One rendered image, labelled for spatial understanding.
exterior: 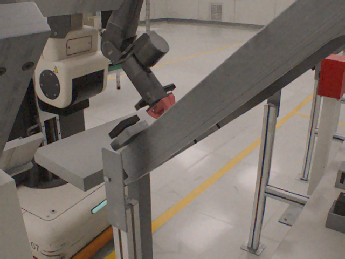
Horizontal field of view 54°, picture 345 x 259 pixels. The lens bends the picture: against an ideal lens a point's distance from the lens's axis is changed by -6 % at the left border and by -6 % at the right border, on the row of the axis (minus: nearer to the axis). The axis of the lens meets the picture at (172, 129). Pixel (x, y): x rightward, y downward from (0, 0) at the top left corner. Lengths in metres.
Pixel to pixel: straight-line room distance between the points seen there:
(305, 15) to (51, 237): 1.06
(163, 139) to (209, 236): 1.07
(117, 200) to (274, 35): 0.40
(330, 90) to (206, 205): 0.82
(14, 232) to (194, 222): 1.32
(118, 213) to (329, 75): 1.06
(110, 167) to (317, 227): 0.40
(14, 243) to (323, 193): 0.61
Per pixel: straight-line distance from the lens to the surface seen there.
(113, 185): 0.65
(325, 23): 0.44
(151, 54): 0.82
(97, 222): 1.41
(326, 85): 1.50
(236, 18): 10.33
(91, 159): 0.95
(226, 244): 1.58
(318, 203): 0.77
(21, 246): 0.46
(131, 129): 0.60
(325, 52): 1.14
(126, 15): 0.84
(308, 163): 2.09
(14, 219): 0.44
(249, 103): 1.08
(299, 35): 0.44
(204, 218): 1.72
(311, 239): 0.67
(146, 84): 0.84
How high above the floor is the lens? 1.02
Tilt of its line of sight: 22 degrees down
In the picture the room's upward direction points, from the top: straight up
